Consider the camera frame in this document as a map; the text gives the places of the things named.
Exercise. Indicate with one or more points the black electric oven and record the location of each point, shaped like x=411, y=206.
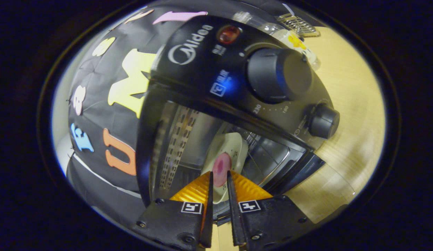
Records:
x=202, y=62

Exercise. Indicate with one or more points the black backdrop cloth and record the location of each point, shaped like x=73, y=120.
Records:
x=97, y=139

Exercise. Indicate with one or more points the clear glass bottle yellow label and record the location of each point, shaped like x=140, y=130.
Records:
x=296, y=45

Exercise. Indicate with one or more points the pink meat slice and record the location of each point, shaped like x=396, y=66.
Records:
x=221, y=167

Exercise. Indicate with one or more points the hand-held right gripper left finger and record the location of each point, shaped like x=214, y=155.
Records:
x=207, y=223

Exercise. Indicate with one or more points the white square plate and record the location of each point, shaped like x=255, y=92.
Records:
x=233, y=146

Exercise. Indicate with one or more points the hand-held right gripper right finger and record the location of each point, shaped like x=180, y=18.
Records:
x=235, y=219

